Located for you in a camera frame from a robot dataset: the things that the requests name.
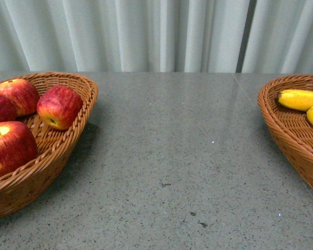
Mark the red apple left of basket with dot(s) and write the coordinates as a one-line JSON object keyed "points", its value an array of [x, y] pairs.
{"points": [[7, 110]]}

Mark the red apple of basket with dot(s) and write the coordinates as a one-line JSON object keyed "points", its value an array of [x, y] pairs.
{"points": [[23, 95], [59, 106], [7, 110]]}

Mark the pale grey pleated curtain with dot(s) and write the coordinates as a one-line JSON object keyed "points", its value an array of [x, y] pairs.
{"points": [[159, 36]]}

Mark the red apple back of basket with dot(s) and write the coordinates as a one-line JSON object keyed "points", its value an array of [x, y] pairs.
{"points": [[23, 95]]}

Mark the brown wicker basket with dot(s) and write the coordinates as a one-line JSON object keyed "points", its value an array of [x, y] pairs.
{"points": [[289, 128], [28, 182]]}

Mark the red yellow apple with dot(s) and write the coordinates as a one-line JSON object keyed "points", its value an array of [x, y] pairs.
{"points": [[17, 146]]}

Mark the red apple right of basket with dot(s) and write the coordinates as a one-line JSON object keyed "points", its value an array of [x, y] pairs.
{"points": [[59, 106]]}

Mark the left brown wicker basket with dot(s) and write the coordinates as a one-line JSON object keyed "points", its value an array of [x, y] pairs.
{"points": [[28, 182]]}

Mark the straight yellow banana in basket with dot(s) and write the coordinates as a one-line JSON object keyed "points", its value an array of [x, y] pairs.
{"points": [[295, 99]]}

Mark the right brown wicker basket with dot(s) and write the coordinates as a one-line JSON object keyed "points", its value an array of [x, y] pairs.
{"points": [[289, 128]]}

